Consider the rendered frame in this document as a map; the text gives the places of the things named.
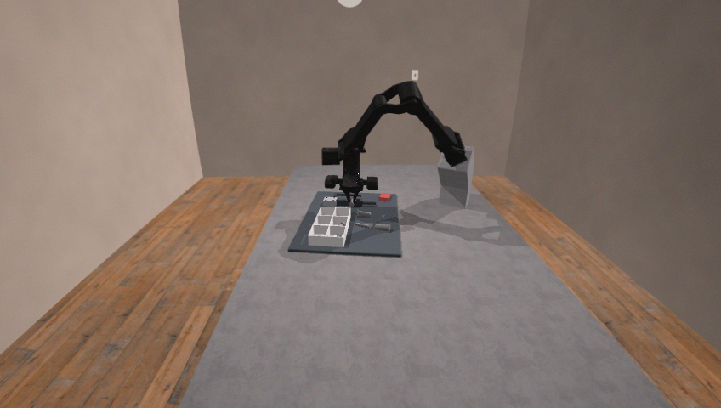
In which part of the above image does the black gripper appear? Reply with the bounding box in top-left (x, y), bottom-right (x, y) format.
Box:
top-left (325, 165), bottom-right (378, 204)

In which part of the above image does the white compartment tray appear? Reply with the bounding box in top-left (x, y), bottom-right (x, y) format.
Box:
top-left (308, 207), bottom-right (351, 247)

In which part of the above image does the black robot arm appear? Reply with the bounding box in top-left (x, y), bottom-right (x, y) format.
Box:
top-left (322, 81), bottom-right (467, 193)

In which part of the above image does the grey metal clevis fork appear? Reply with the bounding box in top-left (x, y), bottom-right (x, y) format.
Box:
top-left (353, 198), bottom-right (373, 207)

